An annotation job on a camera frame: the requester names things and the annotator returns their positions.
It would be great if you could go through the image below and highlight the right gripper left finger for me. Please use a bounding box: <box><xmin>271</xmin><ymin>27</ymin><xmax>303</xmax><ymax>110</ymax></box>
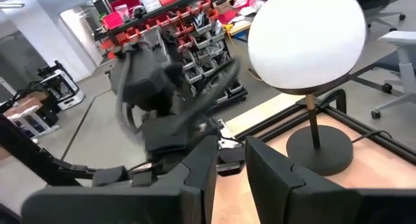
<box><xmin>159</xmin><ymin>134</ymin><xmax>219</xmax><ymax>224</ymax></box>

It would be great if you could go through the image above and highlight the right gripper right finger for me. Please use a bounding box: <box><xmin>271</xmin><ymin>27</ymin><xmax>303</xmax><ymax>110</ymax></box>
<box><xmin>245</xmin><ymin>136</ymin><xmax>343</xmax><ymax>224</ymax></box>

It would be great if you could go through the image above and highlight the grey office chair blue seat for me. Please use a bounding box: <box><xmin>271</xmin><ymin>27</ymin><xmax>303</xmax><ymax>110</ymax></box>
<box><xmin>370</xmin><ymin>31</ymin><xmax>416</xmax><ymax>120</ymax></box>

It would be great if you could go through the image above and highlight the dark office chair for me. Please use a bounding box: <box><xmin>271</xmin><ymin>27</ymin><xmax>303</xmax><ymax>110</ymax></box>
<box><xmin>350</xmin><ymin>0</ymin><xmax>407</xmax><ymax>32</ymax></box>

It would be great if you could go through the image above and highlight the shelf with red bins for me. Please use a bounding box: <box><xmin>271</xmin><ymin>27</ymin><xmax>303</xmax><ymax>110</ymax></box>
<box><xmin>94</xmin><ymin>0</ymin><xmax>250</xmax><ymax>105</ymax></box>

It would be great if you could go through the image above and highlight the white globe table lamp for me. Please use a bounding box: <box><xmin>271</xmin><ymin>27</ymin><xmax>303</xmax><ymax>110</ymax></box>
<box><xmin>247</xmin><ymin>0</ymin><xmax>367</xmax><ymax>177</ymax></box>

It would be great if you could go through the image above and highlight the white 3D printer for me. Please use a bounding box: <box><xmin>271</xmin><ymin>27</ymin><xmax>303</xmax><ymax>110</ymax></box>
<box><xmin>38</xmin><ymin>60</ymin><xmax>86</xmax><ymax>112</ymax></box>

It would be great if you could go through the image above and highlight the cart with cardboard boxes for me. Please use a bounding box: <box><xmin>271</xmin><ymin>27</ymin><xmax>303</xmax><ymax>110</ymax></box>
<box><xmin>0</xmin><ymin>90</ymin><xmax>61</xmax><ymax>143</ymax></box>

